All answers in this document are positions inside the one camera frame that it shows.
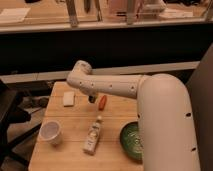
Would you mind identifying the white paper cup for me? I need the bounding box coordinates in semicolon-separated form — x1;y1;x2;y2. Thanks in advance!
39;121;62;146

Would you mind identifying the white plastic bottle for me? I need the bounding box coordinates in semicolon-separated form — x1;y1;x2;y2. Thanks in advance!
83;116;102;155

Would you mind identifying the black office chair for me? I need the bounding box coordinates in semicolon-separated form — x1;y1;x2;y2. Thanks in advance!
0;79;41;167

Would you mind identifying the black eraser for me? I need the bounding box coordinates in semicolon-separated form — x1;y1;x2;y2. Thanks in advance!
88;96;97;103

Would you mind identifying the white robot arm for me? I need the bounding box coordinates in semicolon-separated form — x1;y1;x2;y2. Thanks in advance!
67;60;201;171

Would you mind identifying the white sponge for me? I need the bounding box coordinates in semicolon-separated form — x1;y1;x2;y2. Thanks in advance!
63;91;75;107

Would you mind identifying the white paper sheet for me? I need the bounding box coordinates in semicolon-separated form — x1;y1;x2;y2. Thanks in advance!
0;8;30;24

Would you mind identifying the orange carrot toy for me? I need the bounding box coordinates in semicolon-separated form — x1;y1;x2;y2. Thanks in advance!
98;95;107;111

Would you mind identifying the green glass bowl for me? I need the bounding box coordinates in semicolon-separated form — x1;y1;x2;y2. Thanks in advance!
119;121;143;162

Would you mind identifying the metal frame post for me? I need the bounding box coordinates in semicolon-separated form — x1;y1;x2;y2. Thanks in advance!
126;0;136;25
66;0;78;27

